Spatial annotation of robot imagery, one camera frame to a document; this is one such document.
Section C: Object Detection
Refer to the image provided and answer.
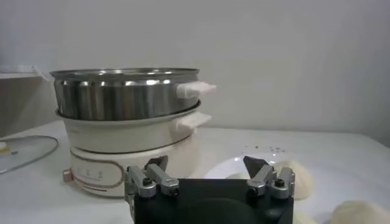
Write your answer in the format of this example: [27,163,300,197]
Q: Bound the glass lid with white handle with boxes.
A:
[0,135,59,175]

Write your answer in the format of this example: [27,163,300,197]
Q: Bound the white side table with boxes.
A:
[0,71,49,82]

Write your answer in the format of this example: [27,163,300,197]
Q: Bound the scattered dark crumbs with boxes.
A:
[254,145,287,156]

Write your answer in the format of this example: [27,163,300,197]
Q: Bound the white steamed baozi bun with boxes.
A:
[271,159,314,201]
[330,200,390,224]

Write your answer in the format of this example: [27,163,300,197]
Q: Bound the white round plate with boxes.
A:
[203,151,336,224]

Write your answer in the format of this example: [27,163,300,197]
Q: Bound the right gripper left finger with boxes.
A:
[124,155,180,201]

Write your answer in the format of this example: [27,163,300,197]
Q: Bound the cream electric cooker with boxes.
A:
[55,102,213,198]

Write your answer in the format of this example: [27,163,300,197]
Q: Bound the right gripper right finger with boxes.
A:
[243,155,296,200]

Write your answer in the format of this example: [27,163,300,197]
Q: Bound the stainless steel steamer basket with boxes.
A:
[49,67,217,121]

